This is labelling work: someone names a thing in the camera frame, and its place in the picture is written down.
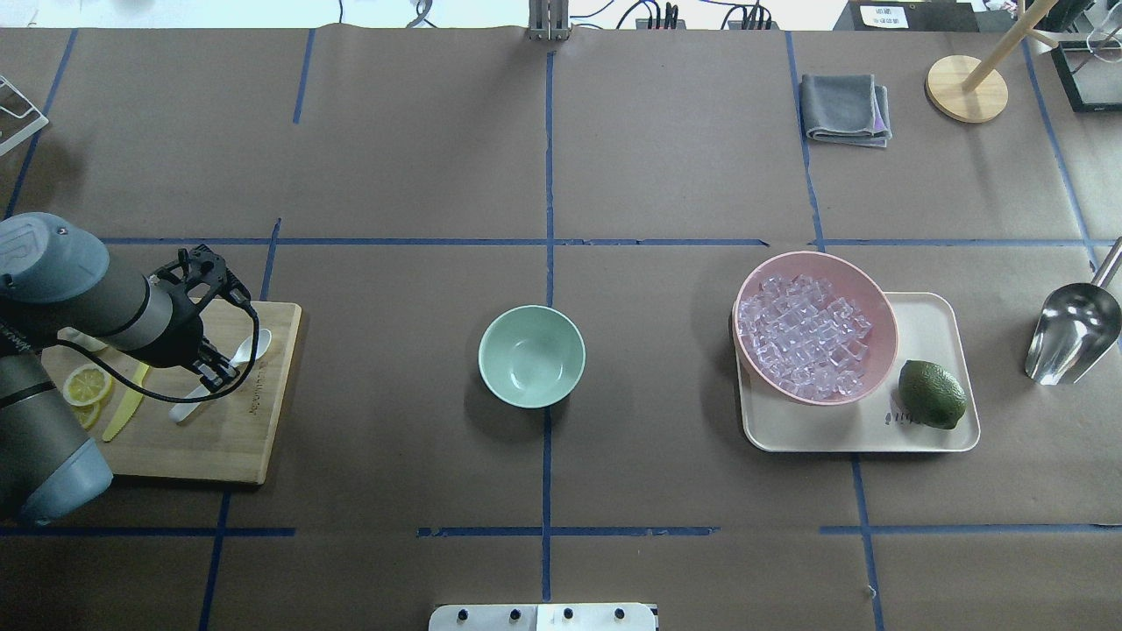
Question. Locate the pink bowl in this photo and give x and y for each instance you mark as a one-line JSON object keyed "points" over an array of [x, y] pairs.
{"points": [[848, 281]]}

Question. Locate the lemon slice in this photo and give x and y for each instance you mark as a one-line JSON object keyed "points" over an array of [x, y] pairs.
{"points": [[86, 385], [88, 415]]}

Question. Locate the wooden cutting board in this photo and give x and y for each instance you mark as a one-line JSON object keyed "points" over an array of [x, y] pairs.
{"points": [[226, 440]]}

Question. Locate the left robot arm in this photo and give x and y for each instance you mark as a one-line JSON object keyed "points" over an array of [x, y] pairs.
{"points": [[58, 276]]}

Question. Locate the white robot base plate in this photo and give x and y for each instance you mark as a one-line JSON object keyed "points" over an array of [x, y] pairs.
{"points": [[546, 616]]}

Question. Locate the metal ice scoop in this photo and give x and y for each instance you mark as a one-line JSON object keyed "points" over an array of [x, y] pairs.
{"points": [[1078, 324]]}

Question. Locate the beige plastic tray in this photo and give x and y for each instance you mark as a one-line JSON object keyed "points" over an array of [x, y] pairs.
{"points": [[878, 424]]}

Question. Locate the white wire cup rack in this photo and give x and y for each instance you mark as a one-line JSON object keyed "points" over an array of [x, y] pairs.
{"points": [[20, 118]]}

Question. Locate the white plastic spoon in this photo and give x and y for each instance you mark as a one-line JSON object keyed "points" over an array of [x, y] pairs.
{"points": [[180, 411]]}

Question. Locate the mint green bowl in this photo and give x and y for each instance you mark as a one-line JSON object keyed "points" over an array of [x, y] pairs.
{"points": [[532, 356]]}

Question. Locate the black framed tray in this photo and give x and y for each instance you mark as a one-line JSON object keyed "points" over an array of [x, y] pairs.
{"points": [[1090, 84]]}

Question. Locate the wooden paper towel stand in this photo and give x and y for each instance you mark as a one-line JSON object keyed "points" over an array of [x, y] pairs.
{"points": [[972, 90]]}

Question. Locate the clear ice cubes pile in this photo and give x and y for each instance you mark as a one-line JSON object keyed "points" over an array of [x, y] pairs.
{"points": [[809, 340]]}

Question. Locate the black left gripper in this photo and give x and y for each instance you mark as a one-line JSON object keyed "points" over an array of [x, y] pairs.
{"points": [[178, 338]]}

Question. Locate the yellow plastic knife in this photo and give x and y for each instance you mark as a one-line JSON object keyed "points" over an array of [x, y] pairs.
{"points": [[128, 406]]}

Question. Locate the aluminium frame post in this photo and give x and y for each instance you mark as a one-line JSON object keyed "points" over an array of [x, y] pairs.
{"points": [[549, 20]]}

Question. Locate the grey folded cloth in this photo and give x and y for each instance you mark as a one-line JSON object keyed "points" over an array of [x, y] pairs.
{"points": [[848, 109]]}

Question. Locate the green lime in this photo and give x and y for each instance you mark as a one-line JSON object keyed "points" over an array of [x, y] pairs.
{"points": [[931, 395]]}

